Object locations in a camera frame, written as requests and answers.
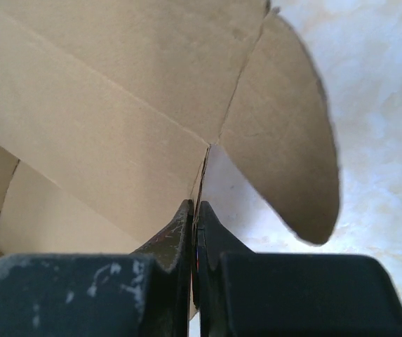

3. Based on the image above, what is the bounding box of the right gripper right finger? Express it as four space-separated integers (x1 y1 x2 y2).
195 201 402 336

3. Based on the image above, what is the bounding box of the brown cardboard box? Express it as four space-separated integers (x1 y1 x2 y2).
0 1 340 253

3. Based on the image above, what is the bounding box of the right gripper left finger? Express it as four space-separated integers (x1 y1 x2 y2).
0 200 193 336

